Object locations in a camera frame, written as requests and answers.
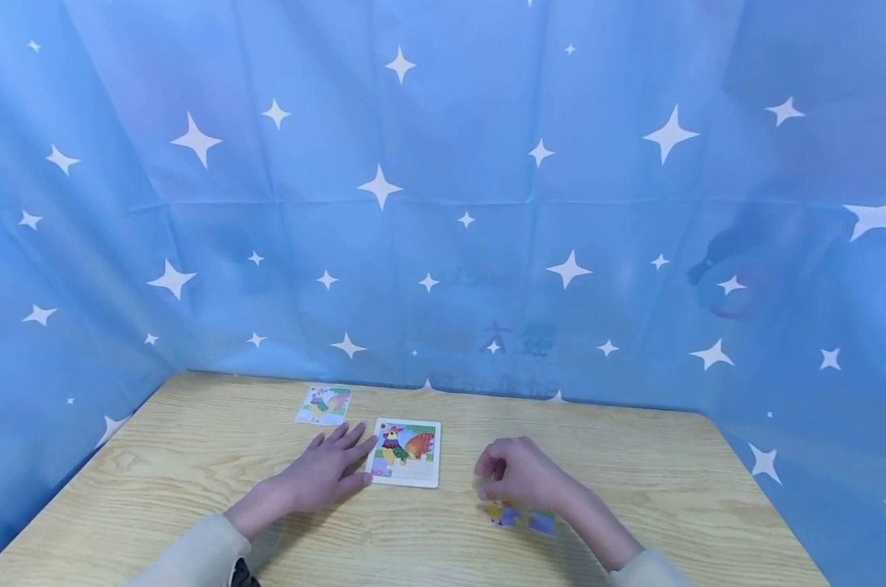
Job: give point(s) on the person's right hand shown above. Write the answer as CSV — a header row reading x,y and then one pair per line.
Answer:
x,y
530,473

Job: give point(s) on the person's left hand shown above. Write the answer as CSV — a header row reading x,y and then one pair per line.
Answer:
x,y
314,481

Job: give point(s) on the person's left little finger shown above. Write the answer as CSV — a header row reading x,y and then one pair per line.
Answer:
x,y
315,443

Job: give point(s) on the person's left ring finger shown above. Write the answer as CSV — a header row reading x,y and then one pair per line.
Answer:
x,y
334,436

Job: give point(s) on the person's left index finger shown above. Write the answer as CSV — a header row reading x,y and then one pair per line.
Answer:
x,y
360,452

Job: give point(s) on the person's left middle finger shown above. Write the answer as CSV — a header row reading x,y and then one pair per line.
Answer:
x,y
351,438

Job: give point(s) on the person's left thumb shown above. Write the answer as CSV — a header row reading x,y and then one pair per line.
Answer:
x,y
354,482

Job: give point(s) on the person's right fingers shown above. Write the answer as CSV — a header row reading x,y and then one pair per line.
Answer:
x,y
490,473

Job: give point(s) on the white framed puzzle board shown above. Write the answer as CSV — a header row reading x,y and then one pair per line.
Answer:
x,y
406,456

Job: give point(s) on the person's right forearm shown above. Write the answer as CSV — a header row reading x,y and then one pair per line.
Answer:
x,y
619,542

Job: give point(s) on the person's left forearm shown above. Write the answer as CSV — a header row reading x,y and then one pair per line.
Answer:
x,y
215,538

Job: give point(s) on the colourful picture card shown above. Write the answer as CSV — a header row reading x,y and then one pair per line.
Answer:
x,y
324,405

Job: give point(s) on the yellow and purple puzzle piece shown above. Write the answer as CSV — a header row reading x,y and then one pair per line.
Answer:
x,y
505,514

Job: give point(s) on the blue and green puzzle piece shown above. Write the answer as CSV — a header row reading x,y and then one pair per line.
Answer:
x,y
542,522

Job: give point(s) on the black wrist band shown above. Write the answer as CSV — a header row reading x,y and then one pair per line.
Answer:
x,y
243,574

